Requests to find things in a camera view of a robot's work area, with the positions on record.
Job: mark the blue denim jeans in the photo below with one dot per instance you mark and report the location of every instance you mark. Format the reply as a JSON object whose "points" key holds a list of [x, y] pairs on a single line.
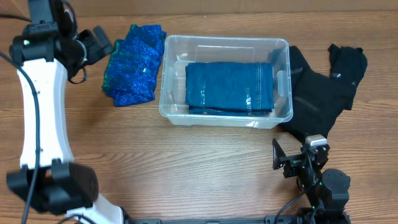
{"points": [[229, 88]]}

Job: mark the black garment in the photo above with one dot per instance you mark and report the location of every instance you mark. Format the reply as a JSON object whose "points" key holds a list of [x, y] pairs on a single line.
{"points": [[317, 99]]}

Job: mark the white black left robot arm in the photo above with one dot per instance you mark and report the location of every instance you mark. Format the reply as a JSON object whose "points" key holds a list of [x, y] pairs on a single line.
{"points": [[47, 55]]}

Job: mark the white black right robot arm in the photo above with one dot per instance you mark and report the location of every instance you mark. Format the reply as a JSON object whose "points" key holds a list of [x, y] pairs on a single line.
{"points": [[326, 190]]}

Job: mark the blue sequin glitter garment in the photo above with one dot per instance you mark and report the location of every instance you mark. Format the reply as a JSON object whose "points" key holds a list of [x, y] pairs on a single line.
{"points": [[130, 77]]}

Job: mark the clear plastic storage bin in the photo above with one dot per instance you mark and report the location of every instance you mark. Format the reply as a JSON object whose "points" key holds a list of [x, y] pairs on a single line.
{"points": [[180, 50]]}

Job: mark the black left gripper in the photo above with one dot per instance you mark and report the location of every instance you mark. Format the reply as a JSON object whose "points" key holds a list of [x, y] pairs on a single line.
{"points": [[100, 50]]}

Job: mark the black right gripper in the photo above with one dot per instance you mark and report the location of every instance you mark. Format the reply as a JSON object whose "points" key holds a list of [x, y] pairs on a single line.
{"points": [[294, 159]]}

